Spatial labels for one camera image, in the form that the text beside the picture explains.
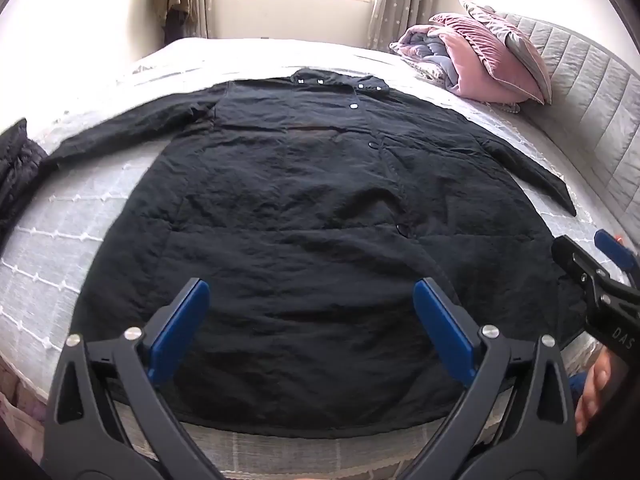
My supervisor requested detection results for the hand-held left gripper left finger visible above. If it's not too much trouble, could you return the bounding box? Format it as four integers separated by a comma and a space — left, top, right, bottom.
41, 278, 223, 480

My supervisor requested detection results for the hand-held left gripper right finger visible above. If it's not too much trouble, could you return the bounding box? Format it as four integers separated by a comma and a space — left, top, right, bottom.
397, 277, 581, 480

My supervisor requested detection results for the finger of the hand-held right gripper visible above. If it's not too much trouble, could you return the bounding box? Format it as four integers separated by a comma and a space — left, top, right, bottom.
594, 230, 640, 293
551, 236, 613, 306

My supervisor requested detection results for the black long coat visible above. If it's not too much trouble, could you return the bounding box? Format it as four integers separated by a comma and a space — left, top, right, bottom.
41, 74, 588, 438

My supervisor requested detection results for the person's right hand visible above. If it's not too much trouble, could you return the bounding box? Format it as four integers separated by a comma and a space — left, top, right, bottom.
574, 349, 618, 436

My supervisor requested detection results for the bed with grey bedspread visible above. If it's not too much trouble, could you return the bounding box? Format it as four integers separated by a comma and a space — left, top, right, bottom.
0, 35, 640, 480

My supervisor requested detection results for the grey padded headboard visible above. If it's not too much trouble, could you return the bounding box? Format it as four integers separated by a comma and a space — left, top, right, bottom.
492, 10, 640, 241

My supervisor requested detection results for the pink velvet pillow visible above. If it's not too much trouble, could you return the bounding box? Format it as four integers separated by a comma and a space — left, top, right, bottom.
431, 12, 546, 106

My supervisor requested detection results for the grey satin pillow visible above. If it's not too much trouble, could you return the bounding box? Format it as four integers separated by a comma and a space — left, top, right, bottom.
459, 0, 553, 106

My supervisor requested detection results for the black puffer jacket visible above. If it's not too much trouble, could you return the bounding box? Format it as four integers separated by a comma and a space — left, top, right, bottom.
0, 117, 48, 233

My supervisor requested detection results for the folded pink grey quilt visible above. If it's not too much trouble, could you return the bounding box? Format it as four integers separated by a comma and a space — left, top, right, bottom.
390, 24, 481, 96

